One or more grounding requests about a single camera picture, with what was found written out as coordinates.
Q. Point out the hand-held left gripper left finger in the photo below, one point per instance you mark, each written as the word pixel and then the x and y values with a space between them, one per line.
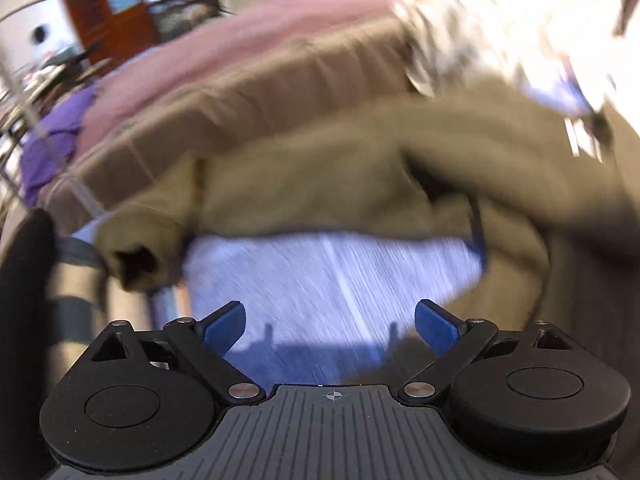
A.
pixel 225 324

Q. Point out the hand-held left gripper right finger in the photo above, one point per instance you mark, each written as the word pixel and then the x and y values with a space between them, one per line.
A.
pixel 438 328

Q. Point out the olive green sweater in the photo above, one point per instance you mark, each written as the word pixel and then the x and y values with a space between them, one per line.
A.
pixel 350 185

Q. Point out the blue floor mat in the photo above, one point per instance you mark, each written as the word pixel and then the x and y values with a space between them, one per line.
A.
pixel 310 285

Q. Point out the grey striped cloth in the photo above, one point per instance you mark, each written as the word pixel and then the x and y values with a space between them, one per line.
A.
pixel 75 290

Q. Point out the dark object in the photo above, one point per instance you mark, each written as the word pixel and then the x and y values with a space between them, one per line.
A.
pixel 25 285

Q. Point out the purple cloth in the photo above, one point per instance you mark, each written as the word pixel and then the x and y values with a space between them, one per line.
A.
pixel 52 145

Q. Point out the bed with pink sheet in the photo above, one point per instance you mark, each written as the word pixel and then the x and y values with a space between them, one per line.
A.
pixel 240 75

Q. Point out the dark low shelf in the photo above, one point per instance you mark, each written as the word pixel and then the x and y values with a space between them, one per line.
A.
pixel 185 15

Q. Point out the white and tan floral duvet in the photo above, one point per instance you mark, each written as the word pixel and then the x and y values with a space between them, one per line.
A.
pixel 500 15

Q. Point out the red-brown wooden door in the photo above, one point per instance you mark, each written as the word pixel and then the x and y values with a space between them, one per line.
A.
pixel 110 15

